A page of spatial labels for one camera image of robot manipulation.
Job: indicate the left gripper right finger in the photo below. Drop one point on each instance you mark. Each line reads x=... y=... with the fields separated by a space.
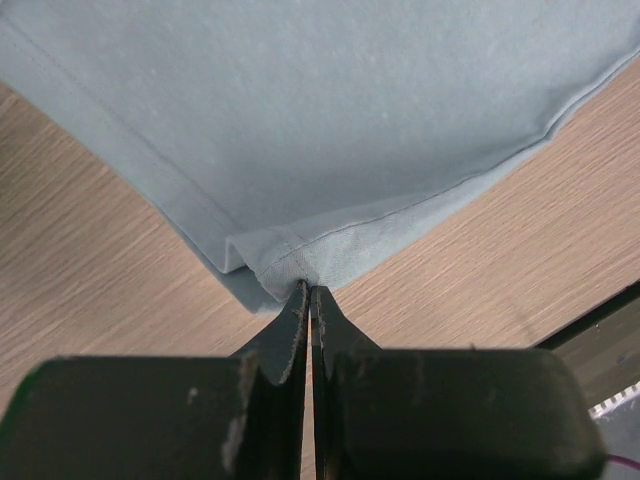
x=443 y=413

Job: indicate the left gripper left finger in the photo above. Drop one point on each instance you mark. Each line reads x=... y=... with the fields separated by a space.
x=119 y=417

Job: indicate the blue grey t shirt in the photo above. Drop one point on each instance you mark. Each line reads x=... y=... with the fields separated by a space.
x=288 y=140

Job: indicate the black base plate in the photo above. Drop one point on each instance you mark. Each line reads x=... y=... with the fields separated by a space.
x=601 y=347

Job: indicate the white slotted cable duct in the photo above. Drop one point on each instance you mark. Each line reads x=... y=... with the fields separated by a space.
x=623 y=405

